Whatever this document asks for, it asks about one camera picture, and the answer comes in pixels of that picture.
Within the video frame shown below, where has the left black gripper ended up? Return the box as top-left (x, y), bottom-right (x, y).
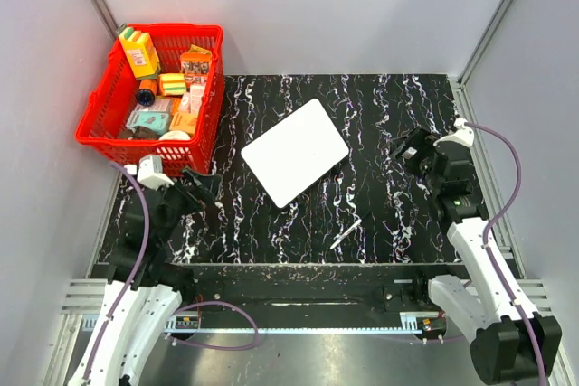
top-left (149, 165), bottom-right (223, 243)

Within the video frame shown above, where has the white marker pen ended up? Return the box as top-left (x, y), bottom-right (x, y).
top-left (330, 218), bottom-right (363, 249)

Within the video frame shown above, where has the white rectangular whiteboard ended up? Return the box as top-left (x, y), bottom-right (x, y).
top-left (241, 99), bottom-right (349, 209)

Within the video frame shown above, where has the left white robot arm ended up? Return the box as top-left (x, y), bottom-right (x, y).
top-left (68, 167), bottom-right (222, 385)

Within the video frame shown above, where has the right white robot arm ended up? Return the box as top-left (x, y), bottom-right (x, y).
top-left (390, 119), bottom-right (562, 385)

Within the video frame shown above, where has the white round lid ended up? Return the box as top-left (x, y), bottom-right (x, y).
top-left (159, 130), bottom-right (191, 141)

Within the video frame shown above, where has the orange small box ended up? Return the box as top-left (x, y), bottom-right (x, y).
top-left (169, 112), bottom-right (198, 137)

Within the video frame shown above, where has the teal product box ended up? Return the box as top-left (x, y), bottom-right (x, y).
top-left (126, 110), bottom-right (171, 136)

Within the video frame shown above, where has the pink white box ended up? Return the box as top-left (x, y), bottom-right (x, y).
top-left (178, 83), bottom-right (206, 115)

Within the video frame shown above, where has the orange can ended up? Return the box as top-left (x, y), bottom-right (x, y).
top-left (136, 79), bottom-right (157, 107)

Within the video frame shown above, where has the yellow green sponge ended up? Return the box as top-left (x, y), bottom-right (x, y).
top-left (157, 73), bottom-right (187, 96)

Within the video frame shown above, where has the orange snack box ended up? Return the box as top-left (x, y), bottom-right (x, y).
top-left (180, 44), bottom-right (213, 76)

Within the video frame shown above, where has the yellow juice carton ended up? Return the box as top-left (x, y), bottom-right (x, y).
top-left (118, 24), bottom-right (161, 80)

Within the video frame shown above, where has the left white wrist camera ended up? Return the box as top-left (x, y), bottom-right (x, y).
top-left (137, 154), bottom-right (174, 191)

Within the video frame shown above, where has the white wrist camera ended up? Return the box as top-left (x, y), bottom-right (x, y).
top-left (433, 118), bottom-right (475, 148)
top-left (137, 154), bottom-right (174, 191)

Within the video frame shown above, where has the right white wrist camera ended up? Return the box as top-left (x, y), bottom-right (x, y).
top-left (433, 118), bottom-right (475, 148)

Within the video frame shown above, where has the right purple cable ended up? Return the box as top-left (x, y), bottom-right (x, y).
top-left (465, 121), bottom-right (551, 382)

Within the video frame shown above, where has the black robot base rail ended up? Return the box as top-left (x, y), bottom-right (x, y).
top-left (164, 264), bottom-right (451, 329)

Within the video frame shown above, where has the purple floor cable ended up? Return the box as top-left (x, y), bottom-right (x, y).
top-left (165, 299), bottom-right (260, 352)

